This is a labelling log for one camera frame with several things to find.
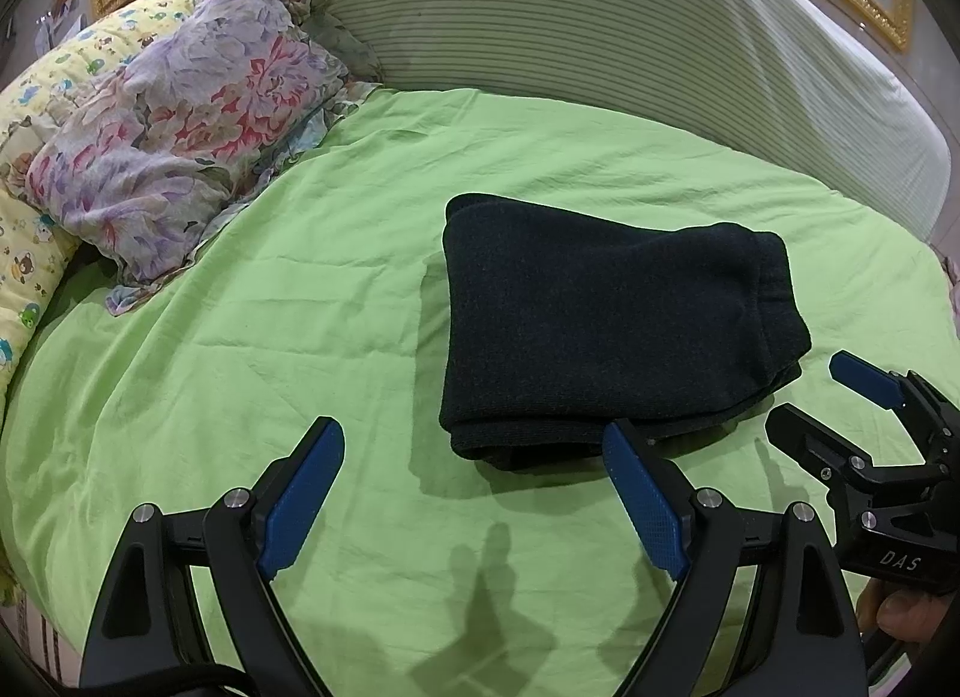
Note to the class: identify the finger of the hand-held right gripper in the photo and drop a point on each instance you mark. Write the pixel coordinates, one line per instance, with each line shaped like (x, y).
(866, 376)
(814, 446)

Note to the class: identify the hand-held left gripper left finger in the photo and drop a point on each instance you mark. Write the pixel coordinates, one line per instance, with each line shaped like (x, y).
(300, 502)

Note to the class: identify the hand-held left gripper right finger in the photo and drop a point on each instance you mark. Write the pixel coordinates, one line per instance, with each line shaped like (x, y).
(645, 502)

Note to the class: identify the black pants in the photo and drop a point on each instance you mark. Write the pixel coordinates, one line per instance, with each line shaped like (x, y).
(600, 307)

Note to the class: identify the person's right hand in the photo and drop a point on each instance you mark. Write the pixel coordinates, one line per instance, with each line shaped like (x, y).
(911, 614)

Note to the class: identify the green bed sheet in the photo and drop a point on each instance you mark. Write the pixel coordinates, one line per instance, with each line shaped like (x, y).
(262, 337)

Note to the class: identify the yellow cartoon print pillow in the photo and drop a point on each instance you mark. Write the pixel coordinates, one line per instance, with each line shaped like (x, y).
(30, 254)

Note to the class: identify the floral pillow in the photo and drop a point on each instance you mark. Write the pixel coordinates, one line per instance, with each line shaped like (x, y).
(187, 120)

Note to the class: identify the striped padded headboard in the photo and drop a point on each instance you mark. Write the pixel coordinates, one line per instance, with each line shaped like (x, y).
(562, 15)

